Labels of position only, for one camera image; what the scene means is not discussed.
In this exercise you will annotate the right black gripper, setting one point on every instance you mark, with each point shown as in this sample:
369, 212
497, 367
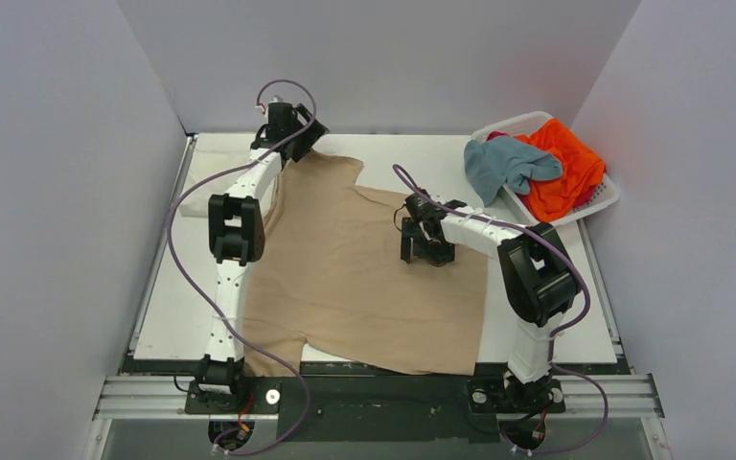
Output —
425, 248

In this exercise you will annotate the orange t shirt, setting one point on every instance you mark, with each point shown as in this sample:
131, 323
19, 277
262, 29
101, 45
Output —
582, 171

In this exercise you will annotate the white plastic laundry basket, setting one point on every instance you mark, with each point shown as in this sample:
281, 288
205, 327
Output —
603, 194

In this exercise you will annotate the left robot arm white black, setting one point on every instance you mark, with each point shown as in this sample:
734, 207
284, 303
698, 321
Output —
236, 239

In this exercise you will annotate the blue grey t shirt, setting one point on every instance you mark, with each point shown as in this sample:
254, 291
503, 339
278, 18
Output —
505, 161

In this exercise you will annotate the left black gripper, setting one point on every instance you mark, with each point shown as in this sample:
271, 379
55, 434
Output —
311, 137

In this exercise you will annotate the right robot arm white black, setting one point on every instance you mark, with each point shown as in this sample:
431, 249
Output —
540, 287

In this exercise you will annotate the tan t shirt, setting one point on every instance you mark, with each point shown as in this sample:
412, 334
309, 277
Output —
332, 278

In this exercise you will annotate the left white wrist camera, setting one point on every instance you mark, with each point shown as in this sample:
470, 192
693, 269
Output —
265, 107

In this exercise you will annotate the aluminium rail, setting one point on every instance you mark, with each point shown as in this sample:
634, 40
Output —
149, 397

